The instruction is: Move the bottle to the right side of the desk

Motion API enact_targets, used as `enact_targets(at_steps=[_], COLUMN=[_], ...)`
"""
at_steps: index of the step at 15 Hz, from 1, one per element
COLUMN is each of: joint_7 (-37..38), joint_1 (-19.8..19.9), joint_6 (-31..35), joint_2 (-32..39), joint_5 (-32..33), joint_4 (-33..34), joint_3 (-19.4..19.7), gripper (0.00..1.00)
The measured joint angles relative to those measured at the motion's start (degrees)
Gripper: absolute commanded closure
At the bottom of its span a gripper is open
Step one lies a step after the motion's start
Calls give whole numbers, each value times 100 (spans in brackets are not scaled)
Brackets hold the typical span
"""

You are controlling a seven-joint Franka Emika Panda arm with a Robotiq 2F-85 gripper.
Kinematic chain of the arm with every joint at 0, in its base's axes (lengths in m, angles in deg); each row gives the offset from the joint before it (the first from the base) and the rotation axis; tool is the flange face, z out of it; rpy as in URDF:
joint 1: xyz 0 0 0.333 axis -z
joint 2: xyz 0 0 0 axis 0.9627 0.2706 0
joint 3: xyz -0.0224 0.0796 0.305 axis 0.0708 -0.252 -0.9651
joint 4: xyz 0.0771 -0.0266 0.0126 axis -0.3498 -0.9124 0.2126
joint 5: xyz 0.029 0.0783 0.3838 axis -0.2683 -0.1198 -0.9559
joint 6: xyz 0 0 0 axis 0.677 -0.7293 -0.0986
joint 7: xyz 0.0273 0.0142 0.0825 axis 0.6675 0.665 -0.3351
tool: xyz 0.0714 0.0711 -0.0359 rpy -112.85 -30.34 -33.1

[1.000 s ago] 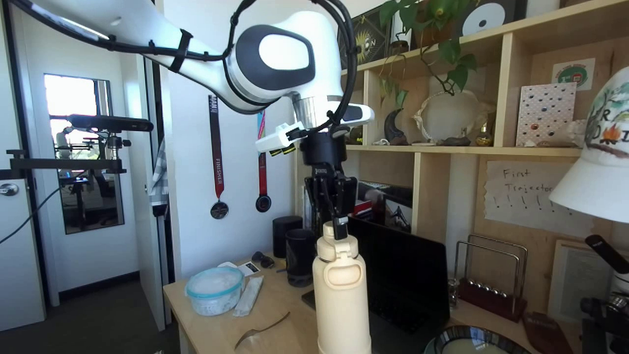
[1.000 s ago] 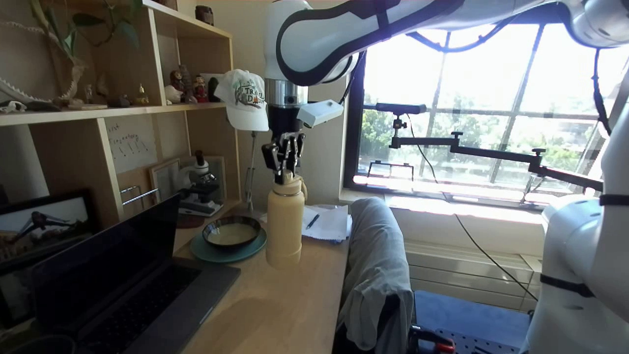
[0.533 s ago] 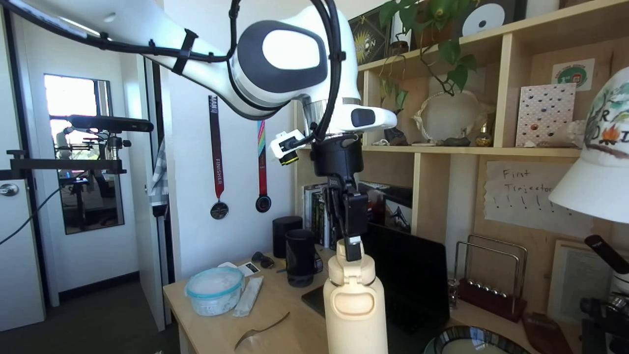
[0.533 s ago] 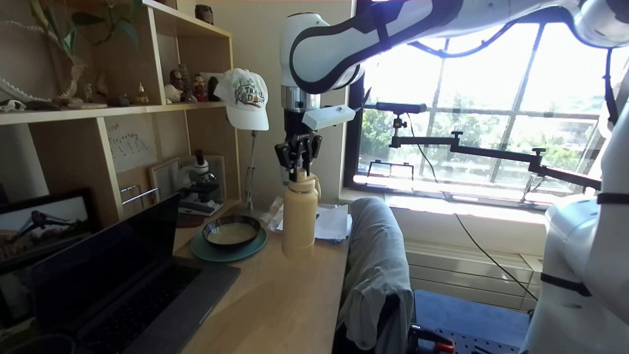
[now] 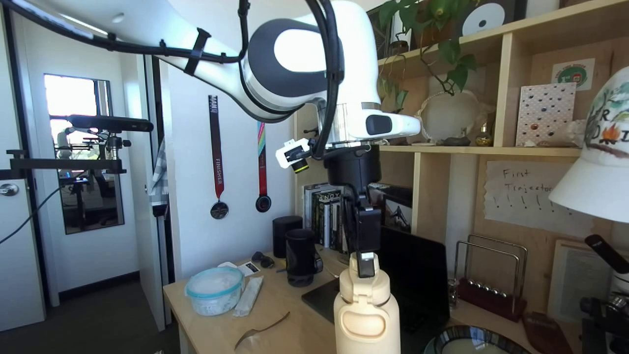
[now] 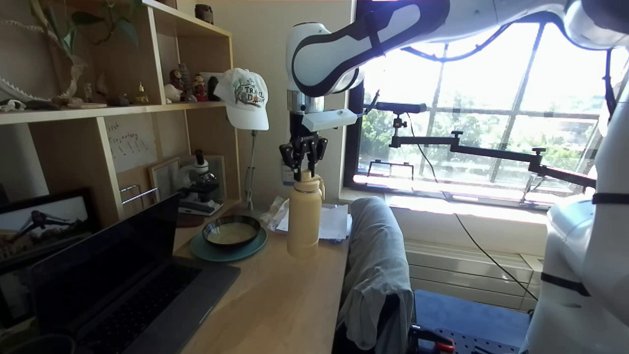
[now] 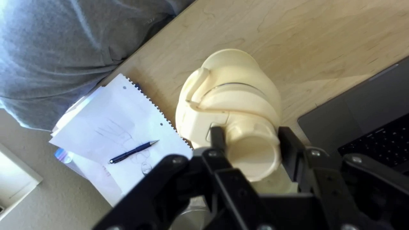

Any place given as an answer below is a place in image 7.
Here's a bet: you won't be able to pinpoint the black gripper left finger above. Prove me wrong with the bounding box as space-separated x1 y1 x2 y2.
93 125 260 230

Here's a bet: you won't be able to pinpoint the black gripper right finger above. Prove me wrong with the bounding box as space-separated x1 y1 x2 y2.
277 125 409 230

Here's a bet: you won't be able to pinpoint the blue pen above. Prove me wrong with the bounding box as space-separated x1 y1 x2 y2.
107 139 159 164

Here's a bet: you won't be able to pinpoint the dark grey laptop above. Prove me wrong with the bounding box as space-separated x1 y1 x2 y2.
296 55 409 176

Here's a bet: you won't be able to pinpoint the white paper sheets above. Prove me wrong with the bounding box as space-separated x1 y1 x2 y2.
48 72 194 208

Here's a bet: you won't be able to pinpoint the white rectangular box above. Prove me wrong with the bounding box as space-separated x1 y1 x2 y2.
0 141 43 222

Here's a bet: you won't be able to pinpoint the gray clothed person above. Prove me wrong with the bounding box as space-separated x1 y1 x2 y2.
0 0 195 131

